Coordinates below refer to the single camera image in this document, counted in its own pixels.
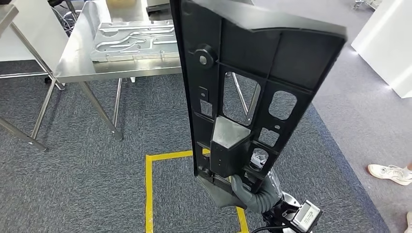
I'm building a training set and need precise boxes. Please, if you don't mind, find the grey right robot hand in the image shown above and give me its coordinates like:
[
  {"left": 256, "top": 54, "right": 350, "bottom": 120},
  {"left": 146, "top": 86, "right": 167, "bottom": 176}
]
[{"left": 230, "top": 153, "right": 285, "bottom": 215}]

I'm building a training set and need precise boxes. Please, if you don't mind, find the long black plastic part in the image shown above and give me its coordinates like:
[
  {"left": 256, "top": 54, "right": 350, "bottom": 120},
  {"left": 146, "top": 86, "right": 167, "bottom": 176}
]
[{"left": 170, "top": 0, "right": 348, "bottom": 210}]

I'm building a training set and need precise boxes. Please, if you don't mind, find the stainless steel workbench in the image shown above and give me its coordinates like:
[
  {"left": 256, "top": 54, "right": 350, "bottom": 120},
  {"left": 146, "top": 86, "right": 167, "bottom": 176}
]
[{"left": 30, "top": 0, "right": 261, "bottom": 141}]

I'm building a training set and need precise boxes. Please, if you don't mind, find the white cabinet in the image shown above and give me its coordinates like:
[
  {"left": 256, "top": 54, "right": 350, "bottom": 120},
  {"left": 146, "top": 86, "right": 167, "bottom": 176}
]
[{"left": 351, "top": 0, "right": 412, "bottom": 99}]

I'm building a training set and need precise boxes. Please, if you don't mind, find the stamped grey metal plate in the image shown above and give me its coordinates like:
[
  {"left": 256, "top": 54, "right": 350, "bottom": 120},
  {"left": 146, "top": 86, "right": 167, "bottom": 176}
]
[{"left": 90, "top": 19, "right": 181, "bottom": 63}]

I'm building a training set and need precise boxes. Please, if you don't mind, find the flat black tray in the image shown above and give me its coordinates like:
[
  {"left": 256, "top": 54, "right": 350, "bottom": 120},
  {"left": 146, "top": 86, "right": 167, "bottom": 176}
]
[{"left": 145, "top": 2, "right": 171, "bottom": 14}]

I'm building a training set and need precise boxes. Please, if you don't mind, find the stainless steel side table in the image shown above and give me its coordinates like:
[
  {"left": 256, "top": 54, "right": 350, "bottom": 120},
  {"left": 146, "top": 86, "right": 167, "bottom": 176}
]
[{"left": 0, "top": 4, "right": 65, "bottom": 152}]

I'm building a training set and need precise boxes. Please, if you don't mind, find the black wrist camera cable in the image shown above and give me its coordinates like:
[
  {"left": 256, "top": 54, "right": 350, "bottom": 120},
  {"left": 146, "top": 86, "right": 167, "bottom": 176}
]
[{"left": 250, "top": 224, "right": 292, "bottom": 233}]

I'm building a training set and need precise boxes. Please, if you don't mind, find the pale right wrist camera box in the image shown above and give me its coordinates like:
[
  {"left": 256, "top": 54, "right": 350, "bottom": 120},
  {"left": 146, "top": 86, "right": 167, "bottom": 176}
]
[{"left": 291, "top": 200, "right": 323, "bottom": 233}]

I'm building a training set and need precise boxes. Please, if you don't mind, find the black cable bundle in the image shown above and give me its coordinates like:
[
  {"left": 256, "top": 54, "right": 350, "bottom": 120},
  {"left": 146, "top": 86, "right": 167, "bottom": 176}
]
[{"left": 51, "top": 4, "right": 83, "bottom": 36}]

